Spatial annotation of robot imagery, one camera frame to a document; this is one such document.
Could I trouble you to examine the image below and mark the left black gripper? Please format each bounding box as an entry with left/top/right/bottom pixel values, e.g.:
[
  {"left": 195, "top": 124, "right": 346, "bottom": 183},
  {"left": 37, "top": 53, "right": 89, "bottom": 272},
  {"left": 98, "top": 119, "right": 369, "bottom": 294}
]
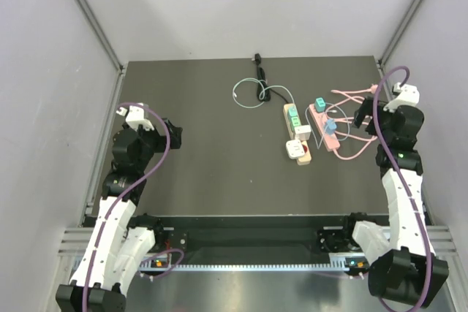
[{"left": 134, "top": 118, "right": 182, "bottom": 170}]

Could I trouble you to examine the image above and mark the white cube charger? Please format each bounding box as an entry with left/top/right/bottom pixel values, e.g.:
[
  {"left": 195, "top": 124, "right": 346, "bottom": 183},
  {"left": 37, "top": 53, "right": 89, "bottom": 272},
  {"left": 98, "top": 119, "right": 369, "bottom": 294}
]
[{"left": 293, "top": 124, "right": 312, "bottom": 141}]

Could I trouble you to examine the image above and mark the beige wooden power strip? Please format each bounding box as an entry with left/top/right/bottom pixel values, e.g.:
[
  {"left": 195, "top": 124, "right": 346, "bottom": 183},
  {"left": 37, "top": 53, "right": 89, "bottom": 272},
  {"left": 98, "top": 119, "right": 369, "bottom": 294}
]
[{"left": 283, "top": 103, "right": 312, "bottom": 166}]

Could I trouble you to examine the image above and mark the white square plug adapter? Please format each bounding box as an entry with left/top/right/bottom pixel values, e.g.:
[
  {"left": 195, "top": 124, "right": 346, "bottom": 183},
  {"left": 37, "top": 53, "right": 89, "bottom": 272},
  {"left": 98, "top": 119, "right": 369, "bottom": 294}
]
[{"left": 285, "top": 139, "right": 306, "bottom": 159}]

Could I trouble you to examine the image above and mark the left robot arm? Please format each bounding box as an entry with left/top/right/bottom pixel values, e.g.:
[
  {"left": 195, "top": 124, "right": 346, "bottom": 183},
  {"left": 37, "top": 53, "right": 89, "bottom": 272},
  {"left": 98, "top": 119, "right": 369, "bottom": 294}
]
[{"left": 56, "top": 119, "right": 183, "bottom": 311}]

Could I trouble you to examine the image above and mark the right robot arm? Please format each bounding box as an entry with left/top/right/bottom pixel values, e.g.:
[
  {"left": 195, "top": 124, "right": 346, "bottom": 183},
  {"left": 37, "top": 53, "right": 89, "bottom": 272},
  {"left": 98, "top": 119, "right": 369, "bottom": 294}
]
[{"left": 341, "top": 96, "right": 449, "bottom": 310}]

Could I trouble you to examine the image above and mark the blue plug on pink strip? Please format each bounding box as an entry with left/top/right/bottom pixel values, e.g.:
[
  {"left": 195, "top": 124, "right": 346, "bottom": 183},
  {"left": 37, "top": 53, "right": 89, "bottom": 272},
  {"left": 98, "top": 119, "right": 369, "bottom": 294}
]
[{"left": 323, "top": 118, "right": 336, "bottom": 135}]

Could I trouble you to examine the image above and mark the green plug on beige strip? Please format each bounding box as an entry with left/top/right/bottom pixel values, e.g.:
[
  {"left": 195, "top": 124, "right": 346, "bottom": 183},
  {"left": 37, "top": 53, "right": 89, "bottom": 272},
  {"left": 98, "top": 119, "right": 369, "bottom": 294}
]
[{"left": 290, "top": 116, "right": 301, "bottom": 128}]

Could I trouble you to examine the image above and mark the teal plug on beige strip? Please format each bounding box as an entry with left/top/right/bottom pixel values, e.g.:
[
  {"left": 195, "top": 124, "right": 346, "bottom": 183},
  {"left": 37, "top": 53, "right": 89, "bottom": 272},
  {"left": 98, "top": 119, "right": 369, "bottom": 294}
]
[{"left": 287, "top": 105, "right": 298, "bottom": 118}]

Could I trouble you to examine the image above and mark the teal charger on pink strip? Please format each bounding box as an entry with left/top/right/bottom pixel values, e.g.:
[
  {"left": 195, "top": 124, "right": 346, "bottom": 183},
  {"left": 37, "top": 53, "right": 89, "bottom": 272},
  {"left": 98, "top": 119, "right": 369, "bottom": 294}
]
[{"left": 314, "top": 97, "right": 326, "bottom": 113}]

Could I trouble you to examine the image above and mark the pink power strip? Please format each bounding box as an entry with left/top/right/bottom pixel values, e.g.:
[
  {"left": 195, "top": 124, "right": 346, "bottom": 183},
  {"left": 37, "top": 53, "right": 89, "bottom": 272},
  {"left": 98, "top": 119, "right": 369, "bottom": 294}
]
[{"left": 309, "top": 104, "right": 340, "bottom": 152}]

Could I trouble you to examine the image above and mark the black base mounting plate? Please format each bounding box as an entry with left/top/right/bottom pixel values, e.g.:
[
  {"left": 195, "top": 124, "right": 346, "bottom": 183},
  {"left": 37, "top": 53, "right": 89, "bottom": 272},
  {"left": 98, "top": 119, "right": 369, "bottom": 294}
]
[{"left": 127, "top": 213, "right": 388, "bottom": 265}]

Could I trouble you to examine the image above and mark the pink power cord with plug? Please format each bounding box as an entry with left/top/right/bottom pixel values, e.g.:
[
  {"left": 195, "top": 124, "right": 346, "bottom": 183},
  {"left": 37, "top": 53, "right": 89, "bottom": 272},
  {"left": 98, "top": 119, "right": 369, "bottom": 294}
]
[{"left": 321, "top": 83, "right": 378, "bottom": 161}]

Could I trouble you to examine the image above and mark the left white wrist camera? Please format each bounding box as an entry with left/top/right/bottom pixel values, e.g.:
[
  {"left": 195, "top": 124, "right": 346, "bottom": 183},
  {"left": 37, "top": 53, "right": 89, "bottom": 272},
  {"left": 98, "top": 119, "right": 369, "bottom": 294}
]
[{"left": 116, "top": 102, "right": 154, "bottom": 132}]

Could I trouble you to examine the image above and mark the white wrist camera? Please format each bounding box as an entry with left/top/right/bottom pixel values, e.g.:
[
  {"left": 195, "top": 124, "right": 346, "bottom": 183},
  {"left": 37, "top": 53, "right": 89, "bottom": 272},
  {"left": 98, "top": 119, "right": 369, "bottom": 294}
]
[
  {"left": 383, "top": 83, "right": 420, "bottom": 113},
  {"left": 116, "top": 102, "right": 154, "bottom": 132}
]

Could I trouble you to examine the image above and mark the light blue cable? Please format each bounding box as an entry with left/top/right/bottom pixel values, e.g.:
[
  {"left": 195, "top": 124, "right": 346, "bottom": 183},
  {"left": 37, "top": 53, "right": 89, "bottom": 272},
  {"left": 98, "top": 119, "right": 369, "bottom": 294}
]
[{"left": 303, "top": 102, "right": 351, "bottom": 151}]

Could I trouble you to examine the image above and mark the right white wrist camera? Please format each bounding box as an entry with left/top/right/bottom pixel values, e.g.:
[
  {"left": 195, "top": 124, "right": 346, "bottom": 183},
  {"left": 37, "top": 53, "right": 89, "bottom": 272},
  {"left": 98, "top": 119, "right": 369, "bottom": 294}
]
[{"left": 383, "top": 83, "right": 420, "bottom": 113}]

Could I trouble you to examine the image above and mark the black power cord with plug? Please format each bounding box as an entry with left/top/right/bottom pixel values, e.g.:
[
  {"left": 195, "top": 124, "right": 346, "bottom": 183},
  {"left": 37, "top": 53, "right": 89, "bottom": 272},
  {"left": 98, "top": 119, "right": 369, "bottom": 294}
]
[{"left": 252, "top": 53, "right": 295, "bottom": 104}]

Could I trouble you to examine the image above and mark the slotted grey cable duct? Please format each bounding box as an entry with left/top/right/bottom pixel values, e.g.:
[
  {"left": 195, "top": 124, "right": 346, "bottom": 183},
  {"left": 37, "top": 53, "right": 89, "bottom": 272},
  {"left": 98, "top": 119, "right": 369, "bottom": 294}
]
[{"left": 139, "top": 252, "right": 366, "bottom": 273}]

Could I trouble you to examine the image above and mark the aluminium frame rail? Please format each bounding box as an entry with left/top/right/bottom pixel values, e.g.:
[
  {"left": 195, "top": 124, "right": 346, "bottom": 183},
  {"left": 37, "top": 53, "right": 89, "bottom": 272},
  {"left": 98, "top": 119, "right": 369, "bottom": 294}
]
[{"left": 50, "top": 0, "right": 127, "bottom": 75}]

